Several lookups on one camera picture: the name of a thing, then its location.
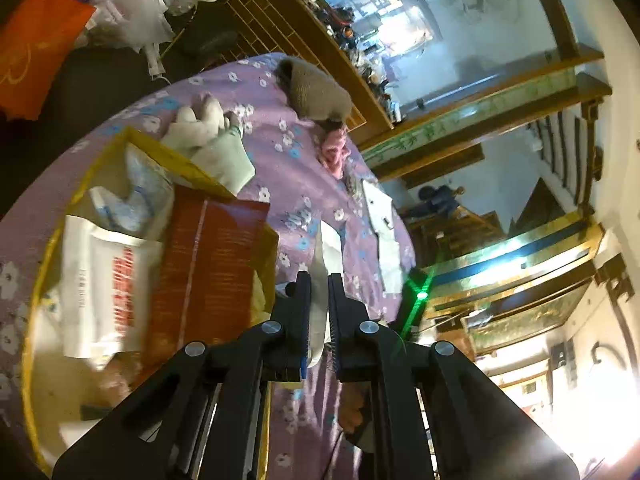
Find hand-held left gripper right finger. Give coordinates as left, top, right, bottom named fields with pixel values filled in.
left=327, top=272, right=581, bottom=480

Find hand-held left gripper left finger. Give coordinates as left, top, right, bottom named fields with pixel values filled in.
left=52, top=270, right=313, bottom=480

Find white plastic tissue pack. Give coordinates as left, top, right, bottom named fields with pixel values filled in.
left=307, top=220, right=346, bottom=368

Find dark red packet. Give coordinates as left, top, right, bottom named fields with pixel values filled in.
left=145, top=185, right=271, bottom=361

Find white packet with red print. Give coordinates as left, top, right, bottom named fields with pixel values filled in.
left=60, top=215, right=166, bottom=358

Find clear plastic bag blue print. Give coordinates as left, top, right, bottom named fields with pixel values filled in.
left=87, top=142, right=176, bottom=233

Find yellow rimmed storage box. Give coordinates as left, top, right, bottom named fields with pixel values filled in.
left=22, top=127, right=281, bottom=476

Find white paper sheet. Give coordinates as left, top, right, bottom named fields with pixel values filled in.
left=377, top=232, right=403, bottom=293
left=362, top=180, right=393, bottom=236

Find wooden stair railing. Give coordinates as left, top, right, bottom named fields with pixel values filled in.
left=410, top=205, right=506, bottom=271

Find gold framed glass panel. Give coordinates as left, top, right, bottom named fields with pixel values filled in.
left=425, top=210, right=608, bottom=311

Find pink knitted cloth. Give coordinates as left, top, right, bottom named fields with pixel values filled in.
left=320, top=125, right=351, bottom=181

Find wooden door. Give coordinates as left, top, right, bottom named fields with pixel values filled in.
left=397, top=142, right=486, bottom=188

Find pale green cloth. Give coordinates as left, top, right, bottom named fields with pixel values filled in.
left=192, top=127, right=256, bottom=196

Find brown knitted hat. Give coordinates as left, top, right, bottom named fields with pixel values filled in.
left=276, top=57, right=353, bottom=123

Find white gloves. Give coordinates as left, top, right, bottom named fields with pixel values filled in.
left=162, top=92, right=241, bottom=161

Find pile of shelf clutter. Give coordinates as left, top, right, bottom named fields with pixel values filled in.
left=285, top=0, right=406, bottom=126

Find wooden headboard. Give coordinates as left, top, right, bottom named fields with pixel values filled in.
left=200, top=0, right=396, bottom=131

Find white plastic bag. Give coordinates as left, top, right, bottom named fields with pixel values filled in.
left=82, top=0, right=176, bottom=53

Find orange bag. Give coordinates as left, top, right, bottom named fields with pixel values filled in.
left=0, top=0, right=96, bottom=121

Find bamboo print wall panel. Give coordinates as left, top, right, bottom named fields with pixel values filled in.
left=362, top=75, right=611, bottom=166

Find white charger cable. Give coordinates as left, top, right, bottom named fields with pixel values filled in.
left=142, top=42, right=173, bottom=86

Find branch wall painting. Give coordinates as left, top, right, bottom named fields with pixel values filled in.
left=390, top=0, right=561, bottom=111

